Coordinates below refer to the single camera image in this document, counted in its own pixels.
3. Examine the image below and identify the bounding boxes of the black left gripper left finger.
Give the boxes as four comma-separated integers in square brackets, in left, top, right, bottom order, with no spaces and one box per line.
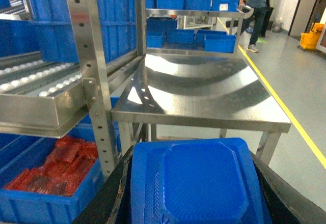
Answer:
[73,146,134,223]

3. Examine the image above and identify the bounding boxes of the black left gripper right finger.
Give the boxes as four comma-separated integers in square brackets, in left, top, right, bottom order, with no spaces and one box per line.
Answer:
[248,150,306,224]

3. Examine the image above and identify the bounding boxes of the blue block part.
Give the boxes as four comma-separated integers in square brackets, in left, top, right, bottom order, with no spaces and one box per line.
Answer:
[130,137,271,223]

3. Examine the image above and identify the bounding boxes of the blue bin with red bags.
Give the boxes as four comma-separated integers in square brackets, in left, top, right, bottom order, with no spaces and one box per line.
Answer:
[1,116,104,223]

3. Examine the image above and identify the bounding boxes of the stainless steel shelf rack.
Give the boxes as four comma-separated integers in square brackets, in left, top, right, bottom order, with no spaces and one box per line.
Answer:
[1,0,146,178]

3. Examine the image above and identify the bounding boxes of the red bubble wrap bags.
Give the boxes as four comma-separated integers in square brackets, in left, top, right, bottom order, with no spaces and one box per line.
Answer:
[1,135,98,197]

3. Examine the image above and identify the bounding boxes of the stainless steel table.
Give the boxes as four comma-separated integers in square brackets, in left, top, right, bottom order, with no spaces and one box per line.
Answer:
[112,54,291,164]

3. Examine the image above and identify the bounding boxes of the yellow mop bucket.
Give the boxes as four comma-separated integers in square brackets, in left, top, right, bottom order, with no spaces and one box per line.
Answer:
[299,22,324,50]

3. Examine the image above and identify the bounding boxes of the steel cart with bins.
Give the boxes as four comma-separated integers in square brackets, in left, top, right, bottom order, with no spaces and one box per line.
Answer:
[136,0,253,58]

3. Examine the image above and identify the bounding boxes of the person in dark trousers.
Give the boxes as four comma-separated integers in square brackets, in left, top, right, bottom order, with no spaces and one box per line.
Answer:
[239,0,270,53]

